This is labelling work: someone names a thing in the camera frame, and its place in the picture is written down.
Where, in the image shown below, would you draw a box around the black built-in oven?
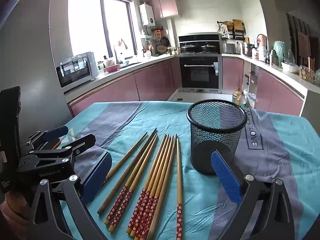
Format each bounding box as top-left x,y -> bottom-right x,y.
179,54 -> 223,90

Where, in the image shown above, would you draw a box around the pink base cabinets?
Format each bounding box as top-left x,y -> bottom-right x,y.
69,57 -> 182,117
222,56 -> 305,117

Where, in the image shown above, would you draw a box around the cooking oil bottle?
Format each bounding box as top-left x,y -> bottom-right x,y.
232,87 -> 244,105

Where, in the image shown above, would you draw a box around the grey countertop appliance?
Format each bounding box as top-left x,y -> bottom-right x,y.
223,42 -> 237,54

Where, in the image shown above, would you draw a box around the pink wall cabinet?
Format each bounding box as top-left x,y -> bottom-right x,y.
149,0 -> 179,22

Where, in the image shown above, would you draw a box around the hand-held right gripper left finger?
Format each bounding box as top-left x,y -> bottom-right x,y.
28,152 -> 112,240

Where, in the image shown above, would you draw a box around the stainless steel pot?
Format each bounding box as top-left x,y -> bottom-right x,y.
241,42 -> 254,57

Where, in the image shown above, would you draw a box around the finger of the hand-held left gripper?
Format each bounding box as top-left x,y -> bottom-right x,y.
29,134 -> 97,167
21,125 -> 69,150

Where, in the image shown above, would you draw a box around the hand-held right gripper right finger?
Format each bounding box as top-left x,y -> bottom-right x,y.
211,151 -> 299,240

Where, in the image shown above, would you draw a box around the black wok with lid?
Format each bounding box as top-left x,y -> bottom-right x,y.
180,44 -> 198,53

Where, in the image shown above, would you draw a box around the gooseneck sink faucet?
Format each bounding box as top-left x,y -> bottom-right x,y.
114,39 -> 128,64

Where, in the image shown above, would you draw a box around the red floral handle bamboo chopstick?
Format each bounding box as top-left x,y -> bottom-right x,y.
138,136 -> 175,240
104,133 -> 158,224
101,132 -> 149,187
134,136 -> 173,239
176,137 -> 183,240
109,134 -> 159,232
130,135 -> 170,235
126,134 -> 167,232

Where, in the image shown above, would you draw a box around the teal and grey tablecloth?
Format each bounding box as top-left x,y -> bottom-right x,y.
60,101 -> 320,240

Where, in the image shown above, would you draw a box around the black range hood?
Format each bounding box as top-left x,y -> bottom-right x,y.
178,33 -> 220,44

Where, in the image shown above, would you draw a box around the white plastic bag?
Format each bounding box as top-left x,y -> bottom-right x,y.
244,90 -> 258,109

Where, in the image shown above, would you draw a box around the pale green bag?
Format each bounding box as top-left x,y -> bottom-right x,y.
272,41 -> 287,65

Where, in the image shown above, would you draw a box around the white wall water heater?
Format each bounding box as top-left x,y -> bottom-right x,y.
139,3 -> 156,27

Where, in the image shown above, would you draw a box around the black wall shelf rack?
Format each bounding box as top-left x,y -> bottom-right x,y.
217,19 -> 247,40

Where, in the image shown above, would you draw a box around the kitchen window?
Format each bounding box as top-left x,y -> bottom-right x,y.
67,0 -> 138,63

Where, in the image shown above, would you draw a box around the white microwave oven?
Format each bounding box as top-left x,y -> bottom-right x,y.
55,52 -> 99,88

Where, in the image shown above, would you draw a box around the wooden cutting board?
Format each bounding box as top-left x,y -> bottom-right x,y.
232,19 -> 244,32

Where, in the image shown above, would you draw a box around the black mesh utensil holder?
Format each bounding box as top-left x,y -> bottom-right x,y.
186,99 -> 248,176

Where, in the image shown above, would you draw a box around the dark wooden boards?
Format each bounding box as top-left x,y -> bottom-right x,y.
286,12 -> 320,65

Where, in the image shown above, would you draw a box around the person's left hand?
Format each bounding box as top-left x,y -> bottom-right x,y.
4,189 -> 34,220

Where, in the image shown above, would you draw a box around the glass jars rack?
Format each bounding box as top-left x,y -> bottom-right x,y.
299,65 -> 316,82

